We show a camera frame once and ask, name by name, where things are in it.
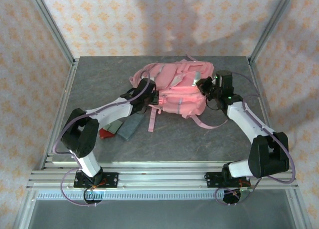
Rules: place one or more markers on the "blue book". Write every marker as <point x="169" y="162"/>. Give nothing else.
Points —
<point x="130" y="129"/>

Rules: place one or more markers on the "pink backpack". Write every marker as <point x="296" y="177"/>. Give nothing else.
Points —
<point x="179" y="99"/>

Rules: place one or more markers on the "grey-green item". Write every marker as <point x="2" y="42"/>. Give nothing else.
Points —
<point x="113" y="128"/>

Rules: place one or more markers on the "red item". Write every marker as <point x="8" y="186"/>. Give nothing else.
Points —
<point x="104" y="135"/>

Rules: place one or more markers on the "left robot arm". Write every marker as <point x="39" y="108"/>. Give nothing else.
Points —
<point x="109" y="112"/>

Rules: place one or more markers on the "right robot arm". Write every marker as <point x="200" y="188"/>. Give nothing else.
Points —
<point x="241" y="117"/>

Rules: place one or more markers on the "orange patterned backdrop cloth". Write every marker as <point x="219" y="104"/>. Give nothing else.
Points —
<point x="159" y="20"/>

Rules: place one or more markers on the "small circuit board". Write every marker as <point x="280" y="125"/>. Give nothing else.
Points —
<point x="245" y="192"/>
<point x="93" y="194"/>

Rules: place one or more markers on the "aluminium side rail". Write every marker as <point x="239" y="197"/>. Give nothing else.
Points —
<point x="67" y="89"/>
<point x="261" y="107"/>

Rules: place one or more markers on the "aluminium cross rail beam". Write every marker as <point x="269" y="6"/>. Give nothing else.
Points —
<point x="159" y="179"/>

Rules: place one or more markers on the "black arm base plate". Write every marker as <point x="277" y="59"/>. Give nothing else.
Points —
<point x="211" y="180"/>
<point x="112" y="180"/>

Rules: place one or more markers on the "aluminium upright post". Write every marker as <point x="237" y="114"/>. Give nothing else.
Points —
<point x="272" y="25"/>
<point x="49" y="25"/>

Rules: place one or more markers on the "aluminium lower frame leg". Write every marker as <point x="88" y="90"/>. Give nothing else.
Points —
<point x="25" y="209"/>
<point x="297" y="209"/>

